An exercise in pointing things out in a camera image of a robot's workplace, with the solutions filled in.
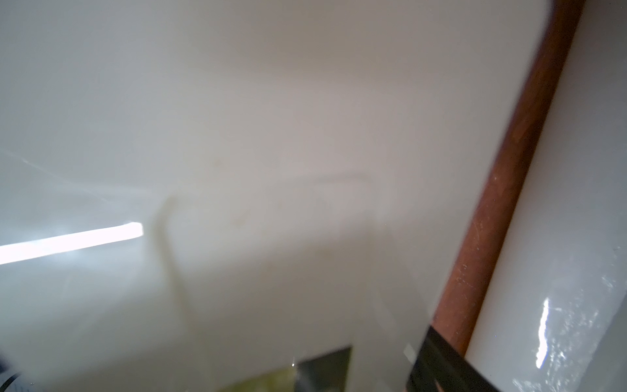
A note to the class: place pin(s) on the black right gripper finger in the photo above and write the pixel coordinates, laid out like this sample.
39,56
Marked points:
439,367

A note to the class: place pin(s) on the cream dispenser with lid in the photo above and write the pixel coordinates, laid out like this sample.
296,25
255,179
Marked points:
242,195

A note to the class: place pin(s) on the white plastic wrap roll middle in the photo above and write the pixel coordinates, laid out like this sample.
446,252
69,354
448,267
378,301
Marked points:
554,317

